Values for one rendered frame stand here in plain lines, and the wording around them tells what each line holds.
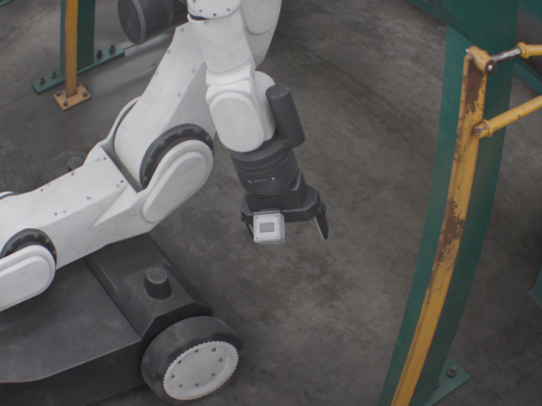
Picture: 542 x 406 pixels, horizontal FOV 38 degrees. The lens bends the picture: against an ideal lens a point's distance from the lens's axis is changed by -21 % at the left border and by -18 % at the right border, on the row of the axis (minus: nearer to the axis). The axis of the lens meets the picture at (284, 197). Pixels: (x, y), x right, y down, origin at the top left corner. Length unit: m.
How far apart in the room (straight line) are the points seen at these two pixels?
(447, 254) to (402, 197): 0.97
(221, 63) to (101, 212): 0.38
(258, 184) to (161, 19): 0.31
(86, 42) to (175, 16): 1.10
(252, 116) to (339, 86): 1.08
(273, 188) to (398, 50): 1.24
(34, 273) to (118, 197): 0.23
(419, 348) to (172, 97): 0.60
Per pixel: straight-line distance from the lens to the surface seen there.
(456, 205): 1.03
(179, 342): 1.46
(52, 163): 1.83
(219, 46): 1.26
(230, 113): 1.30
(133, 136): 1.54
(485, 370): 1.71
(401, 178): 2.10
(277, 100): 1.33
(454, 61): 1.07
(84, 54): 2.47
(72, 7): 2.23
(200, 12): 1.19
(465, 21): 1.00
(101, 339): 1.50
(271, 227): 1.44
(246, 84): 1.28
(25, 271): 1.44
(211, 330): 1.48
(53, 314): 1.55
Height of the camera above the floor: 1.31
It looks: 40 degrees down
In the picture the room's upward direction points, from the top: 3 degrees clockwise
